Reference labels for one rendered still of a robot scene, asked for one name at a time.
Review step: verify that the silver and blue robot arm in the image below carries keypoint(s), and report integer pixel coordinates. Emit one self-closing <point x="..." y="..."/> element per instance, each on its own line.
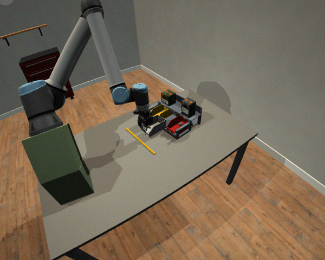
<point x="46" y="96"/>

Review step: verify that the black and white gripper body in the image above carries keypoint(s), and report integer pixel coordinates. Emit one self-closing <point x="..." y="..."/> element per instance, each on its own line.
<point x="145" y="117"/>

